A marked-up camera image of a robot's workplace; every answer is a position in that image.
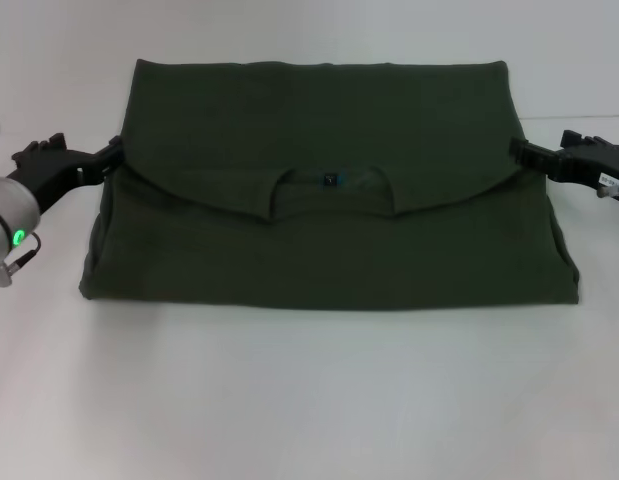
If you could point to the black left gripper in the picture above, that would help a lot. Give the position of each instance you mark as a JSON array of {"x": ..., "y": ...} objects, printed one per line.
[{"x": 49, "y": 165}]

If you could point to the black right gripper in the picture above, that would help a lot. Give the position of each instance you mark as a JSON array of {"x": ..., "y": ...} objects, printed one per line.
[{"x": 594, "y": 162}]

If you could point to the dark green FREE t-shirt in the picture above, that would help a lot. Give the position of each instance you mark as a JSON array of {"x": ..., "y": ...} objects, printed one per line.
[{"x": 329, "y": 225}]

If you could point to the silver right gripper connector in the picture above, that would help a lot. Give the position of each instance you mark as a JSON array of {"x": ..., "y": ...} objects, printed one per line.
[{"x": 611, "y": 190}]

